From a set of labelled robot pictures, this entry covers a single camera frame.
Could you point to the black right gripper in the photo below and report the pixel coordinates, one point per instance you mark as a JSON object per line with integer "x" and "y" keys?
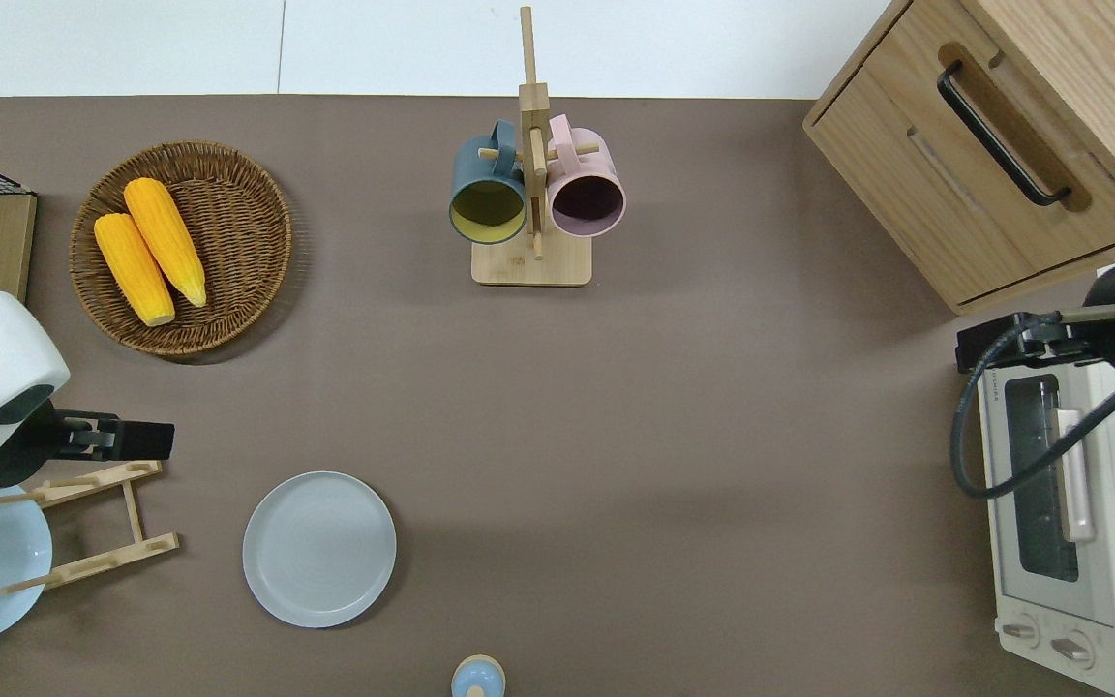
{"x": 983, "y": 347}

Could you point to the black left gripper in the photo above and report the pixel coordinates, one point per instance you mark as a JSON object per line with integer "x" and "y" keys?
{"x": 146, "y": 441}

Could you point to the gray plate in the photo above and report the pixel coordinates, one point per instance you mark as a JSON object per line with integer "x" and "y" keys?
{"x": 319, "y": 549}

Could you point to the wooden plate rack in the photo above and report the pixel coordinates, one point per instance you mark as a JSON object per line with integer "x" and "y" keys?
{"x": 136, "y": 513}

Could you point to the yellow corn cob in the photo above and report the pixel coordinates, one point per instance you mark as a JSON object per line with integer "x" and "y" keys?
{"x": 135, "y": 269}
{"x": 166, "y": 240}

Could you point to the wooden drawer cabinet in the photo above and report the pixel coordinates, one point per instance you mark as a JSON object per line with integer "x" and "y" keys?
{"x": 887, "y": 165}

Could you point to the brown wicker basket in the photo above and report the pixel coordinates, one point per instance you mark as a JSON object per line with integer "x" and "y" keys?
{"x": 238, "y": 232}

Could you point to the cream oven knob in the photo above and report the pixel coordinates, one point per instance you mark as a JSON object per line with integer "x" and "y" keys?
{"x": 1070, "y": 650}
{"x": 1020, "y": 632}

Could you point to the wooden mug tree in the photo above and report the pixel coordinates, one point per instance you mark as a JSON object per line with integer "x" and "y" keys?
{"x": 532, "y": 263}

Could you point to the dark blue mug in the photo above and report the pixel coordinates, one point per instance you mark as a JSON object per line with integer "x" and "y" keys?
{"x": 482, "y": 172}

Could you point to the pink mug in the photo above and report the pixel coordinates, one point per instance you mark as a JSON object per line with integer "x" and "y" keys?
{"x": 585, "y": 174}

